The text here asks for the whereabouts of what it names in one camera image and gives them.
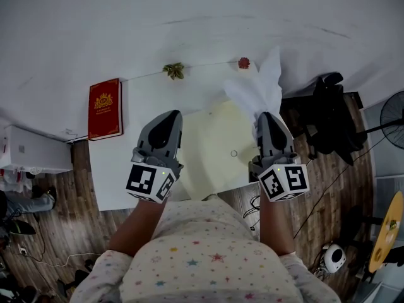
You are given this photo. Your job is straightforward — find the person's right forearm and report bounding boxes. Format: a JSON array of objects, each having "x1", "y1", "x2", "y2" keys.
[{"x1": 259, "y1": 194, "x2": 297, "y2": 257}]

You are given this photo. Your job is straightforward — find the white cardboard box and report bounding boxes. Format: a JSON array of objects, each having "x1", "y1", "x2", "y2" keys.
[{"x1": 0, "y1": 124, "x2": 74, "y2": 175}]

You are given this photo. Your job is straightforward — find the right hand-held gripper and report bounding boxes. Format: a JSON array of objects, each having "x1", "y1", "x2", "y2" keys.
[{"x1": 248, "y1": 110, "x2": 310, "y2": 203}]

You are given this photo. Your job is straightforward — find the black standing fan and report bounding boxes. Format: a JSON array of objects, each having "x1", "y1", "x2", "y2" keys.
[{"x1": 356, "y1": 90, "x2": 404, "y2": 161}]

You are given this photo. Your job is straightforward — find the black office chair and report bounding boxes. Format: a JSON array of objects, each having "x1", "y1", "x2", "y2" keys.
[{"x1": 280, "y1": 72, "x2": 369, "y2": 167}]

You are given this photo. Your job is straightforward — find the black floor cable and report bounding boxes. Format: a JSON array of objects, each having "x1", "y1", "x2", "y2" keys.
[{"x1": 293, "y1": 134, "x2": 389, "y2": 240}]

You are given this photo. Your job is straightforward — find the star-print pyjamas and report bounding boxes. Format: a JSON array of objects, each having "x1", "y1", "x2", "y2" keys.
[{"x1": 69, "y1": 194, "x2": 342, "y2": 303}]

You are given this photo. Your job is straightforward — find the person's left forearm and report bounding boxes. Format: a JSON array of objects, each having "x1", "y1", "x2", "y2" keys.
[{"x1": 109, "y1": 199, "x2": 167, "y2": 258}]

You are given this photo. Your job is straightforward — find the cream sheet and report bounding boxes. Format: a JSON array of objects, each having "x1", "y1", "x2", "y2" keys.
[{"x1": 176, "y1": 99, "x2": 263, "y2": 201}]

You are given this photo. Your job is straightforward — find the red hardcover book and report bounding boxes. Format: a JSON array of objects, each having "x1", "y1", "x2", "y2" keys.
[{"x1": 87, "y1": 78, "x2": 124, "y2": 142}]

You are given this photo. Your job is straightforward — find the white round device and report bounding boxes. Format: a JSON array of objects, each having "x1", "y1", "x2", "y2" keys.
[{"x1": 321, "y1": 244, "x2": 347, "y2": 273}]

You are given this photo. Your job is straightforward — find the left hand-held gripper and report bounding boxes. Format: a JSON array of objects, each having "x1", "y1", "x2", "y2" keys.
[{"x1": 125, "y1": 109, "x2": 185, "y2": 205}]

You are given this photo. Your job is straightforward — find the white A4 paper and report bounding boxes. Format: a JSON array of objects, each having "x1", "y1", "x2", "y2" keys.
[{"x1": 222, "y1": 45, "x2": 283, "y2": 129}]

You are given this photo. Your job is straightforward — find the white floor cable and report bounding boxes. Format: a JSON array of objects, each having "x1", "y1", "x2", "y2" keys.
[{"x1": 18, "y1": 251, "x2": 102, "y2": 268}]

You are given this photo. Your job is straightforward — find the round wooden table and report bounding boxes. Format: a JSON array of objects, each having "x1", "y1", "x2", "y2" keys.
[{"x1": 343, "y1": 190, "x2": 404, "y2": 281}]

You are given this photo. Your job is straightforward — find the red succulent plant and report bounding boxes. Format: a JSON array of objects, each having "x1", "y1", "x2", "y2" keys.
[{"x1": 236, "y1": 56, "x2": 253, "y2": 72}]

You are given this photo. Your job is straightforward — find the green succulent plant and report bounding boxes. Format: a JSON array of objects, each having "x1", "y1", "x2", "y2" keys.
[{"x1": 162, "y1": 62, "x2": 186, "y2": 81}]

